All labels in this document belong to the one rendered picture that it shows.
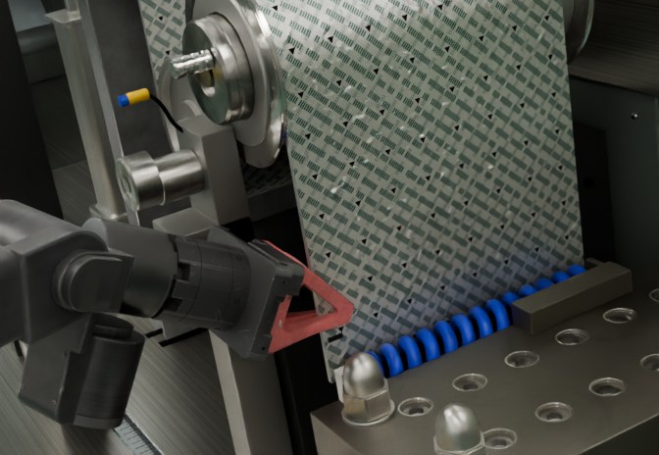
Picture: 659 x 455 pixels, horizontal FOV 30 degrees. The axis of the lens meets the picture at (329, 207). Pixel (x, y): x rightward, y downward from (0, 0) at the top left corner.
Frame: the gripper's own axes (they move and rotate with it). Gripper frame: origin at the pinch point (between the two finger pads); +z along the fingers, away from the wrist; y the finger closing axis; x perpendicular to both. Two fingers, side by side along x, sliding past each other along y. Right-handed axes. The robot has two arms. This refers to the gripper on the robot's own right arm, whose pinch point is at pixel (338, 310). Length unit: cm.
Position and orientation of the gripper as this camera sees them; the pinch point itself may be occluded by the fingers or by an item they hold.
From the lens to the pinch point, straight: 87.9
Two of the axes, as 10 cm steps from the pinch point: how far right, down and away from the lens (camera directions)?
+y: 4.9, 2.6, -8.3
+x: 3.1, -9.5, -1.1
